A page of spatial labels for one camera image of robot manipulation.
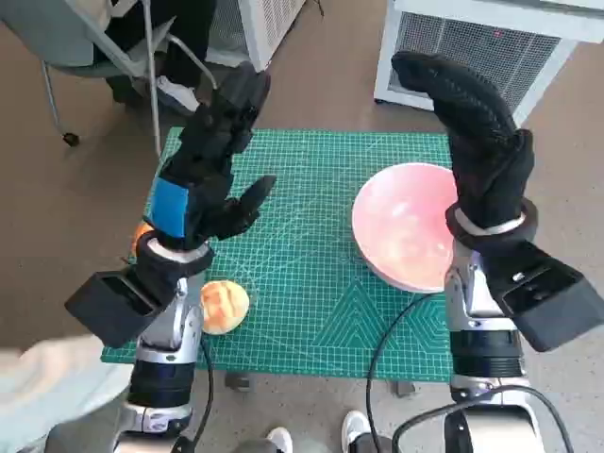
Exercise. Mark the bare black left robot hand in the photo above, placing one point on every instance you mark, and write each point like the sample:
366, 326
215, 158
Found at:
207, 156

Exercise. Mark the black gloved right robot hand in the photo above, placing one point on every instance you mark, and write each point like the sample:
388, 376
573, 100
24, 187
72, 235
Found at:
486, 151

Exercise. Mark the oblong toasted toy bread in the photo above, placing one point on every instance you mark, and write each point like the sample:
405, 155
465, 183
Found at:
140, 233

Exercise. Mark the pink bowl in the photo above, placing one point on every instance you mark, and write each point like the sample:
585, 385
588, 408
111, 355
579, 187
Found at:
396, 222

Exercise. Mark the round toy bread bun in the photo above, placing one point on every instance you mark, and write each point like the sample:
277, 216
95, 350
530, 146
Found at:
226, 307

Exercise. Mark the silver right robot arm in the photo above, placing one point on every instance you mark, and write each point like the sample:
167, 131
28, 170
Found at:
486, 349

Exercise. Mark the large white grilled appliance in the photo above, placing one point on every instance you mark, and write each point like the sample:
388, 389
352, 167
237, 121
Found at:
472, 47

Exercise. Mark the green cutting mat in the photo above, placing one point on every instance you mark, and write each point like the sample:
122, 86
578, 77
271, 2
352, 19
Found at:
307, 212

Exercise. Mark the seated person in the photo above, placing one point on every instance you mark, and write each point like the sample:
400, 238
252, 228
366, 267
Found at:
189, 28

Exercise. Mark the small white grilled appliance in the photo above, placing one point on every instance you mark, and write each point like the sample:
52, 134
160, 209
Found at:
273, 19

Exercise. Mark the grey metal-legged chair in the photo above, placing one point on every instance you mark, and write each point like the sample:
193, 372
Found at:
47, 28

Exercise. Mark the white shoe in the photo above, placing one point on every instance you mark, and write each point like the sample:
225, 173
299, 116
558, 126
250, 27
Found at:
355, 424
280, 439

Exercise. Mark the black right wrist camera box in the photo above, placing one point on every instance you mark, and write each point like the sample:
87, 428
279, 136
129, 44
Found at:
542, 297

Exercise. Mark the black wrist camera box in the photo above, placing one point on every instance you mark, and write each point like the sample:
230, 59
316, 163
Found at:
542, 297
108, 307

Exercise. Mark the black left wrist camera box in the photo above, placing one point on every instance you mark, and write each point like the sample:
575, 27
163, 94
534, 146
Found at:
108, 307

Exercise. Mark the grey table bracket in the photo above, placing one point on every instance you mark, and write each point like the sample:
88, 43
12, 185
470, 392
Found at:
238, 381
406, 389

